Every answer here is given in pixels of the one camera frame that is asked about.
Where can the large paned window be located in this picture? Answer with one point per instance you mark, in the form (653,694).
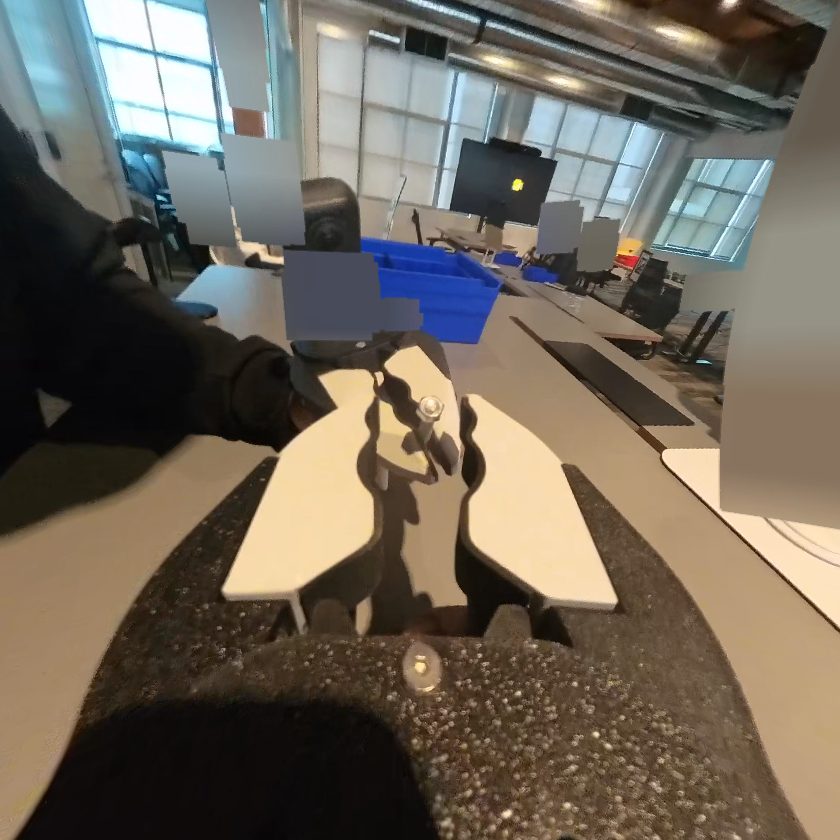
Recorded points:
(151,72)
(590,157)
(715,210)

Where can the small blue bin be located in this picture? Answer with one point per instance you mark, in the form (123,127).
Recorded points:
(539,274)

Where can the blue plastic bin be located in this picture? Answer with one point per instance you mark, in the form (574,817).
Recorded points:
(459,308)
(394,248)

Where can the silver ventilation duct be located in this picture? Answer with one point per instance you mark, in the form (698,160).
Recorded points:
(577,36)

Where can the silver metal bolt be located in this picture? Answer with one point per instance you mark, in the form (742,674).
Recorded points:
(430,408)

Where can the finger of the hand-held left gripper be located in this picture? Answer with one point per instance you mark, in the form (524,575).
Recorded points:
(397,453)
(426,374)

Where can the yellow plastic box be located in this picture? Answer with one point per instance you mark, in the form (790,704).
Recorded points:
(631,248)

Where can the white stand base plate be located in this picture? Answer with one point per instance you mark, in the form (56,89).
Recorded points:
(754,551)

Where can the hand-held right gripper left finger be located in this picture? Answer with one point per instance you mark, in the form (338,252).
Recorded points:
(308,518)

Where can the large black display screen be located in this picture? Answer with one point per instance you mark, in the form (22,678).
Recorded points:
(485,184)

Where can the black office chair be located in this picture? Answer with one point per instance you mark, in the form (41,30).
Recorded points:
(646,289)

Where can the black desk mat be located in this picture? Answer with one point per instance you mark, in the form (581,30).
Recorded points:
(617,380)

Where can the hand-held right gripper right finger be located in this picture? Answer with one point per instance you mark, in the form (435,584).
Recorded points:
(531,525)

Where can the person's left forearm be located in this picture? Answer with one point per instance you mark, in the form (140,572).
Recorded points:
(164,367)

